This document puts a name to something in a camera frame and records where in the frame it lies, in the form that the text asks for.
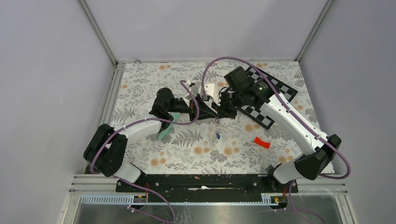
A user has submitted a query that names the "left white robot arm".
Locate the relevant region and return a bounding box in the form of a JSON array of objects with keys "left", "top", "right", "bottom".
[{"left": 84, "top": 88, "right": 217, "bottom": 192}]

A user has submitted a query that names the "white slotted cable duct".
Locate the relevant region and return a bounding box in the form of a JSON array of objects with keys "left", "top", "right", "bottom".
[{"left": 79, "top": 194, "right": 279, "bottom": 206}]

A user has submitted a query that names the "mint green plastic stick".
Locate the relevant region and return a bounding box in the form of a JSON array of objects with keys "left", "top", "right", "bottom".
[{"left": 158, "top": 113, "right": 181, "bottom": 140}]

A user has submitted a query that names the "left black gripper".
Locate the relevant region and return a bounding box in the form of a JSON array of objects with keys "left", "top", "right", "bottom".
[{"left": 167, "top": 94, "right": 217, "bottom": 123}]

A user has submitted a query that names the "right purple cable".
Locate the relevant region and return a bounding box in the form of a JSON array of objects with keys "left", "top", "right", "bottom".
[{"left": 201, "top": 56, "right": 352, "bottom": 224}]

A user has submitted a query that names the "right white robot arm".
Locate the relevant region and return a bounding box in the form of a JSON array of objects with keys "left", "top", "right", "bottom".
[{"left": 219, "top": 67, "right": 341, "bottom": 192}]

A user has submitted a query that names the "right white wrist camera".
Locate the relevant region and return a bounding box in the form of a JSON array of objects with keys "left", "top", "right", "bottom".
[{"left": 201, "top": 84, "right": 221, "bottom": 105}]

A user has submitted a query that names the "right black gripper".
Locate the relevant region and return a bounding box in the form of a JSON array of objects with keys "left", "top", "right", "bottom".
[{"left": 211, "top": 90, "right": 245, "bottom": 120}]

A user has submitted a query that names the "floral patterned table mat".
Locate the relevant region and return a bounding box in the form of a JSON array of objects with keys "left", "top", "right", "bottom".
[{"left": 111, "top": 62, "right": 301, "bottom": 174}]

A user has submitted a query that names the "metal key holder plate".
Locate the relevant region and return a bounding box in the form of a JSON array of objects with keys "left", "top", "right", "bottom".
[{"left": 212, "top": 118, "right": 220, "bottom": 143}]

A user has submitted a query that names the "black white checkerboard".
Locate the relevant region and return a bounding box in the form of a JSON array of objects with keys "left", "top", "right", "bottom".
[{"left": 238, "top": 66, "right": 299, "bottom": 131}]

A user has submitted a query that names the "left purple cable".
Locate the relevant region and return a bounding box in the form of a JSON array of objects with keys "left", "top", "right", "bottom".
[{"left": 90, "top": 79, "right": 200, "bottom": 224}]

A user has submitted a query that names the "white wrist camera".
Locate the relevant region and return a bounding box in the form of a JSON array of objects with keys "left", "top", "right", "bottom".
[
  {"left": 201, "top": 84, "right": 221, "bottom": 105},
  {"left": 183, "top": 80, "right": 198, "bottom": 105}
]

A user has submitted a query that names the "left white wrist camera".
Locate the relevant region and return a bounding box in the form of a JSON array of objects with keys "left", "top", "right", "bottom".
[{"left": 183, "top": 80, "right": 198, "bottom": 105}]

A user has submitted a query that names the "red curved plastic piece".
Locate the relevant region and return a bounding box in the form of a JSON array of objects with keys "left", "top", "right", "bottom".
[{"left": 254, "top": 137, "right": 271, "bottom": 149}]

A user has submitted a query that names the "purple cable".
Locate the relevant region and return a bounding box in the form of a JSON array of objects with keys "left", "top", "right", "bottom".
[
  {"left": 201, "top": 56, "right": 352, "bottom": 224},
  {"left": 90, "top": 79, "right": 200, "bottom": 224}
]

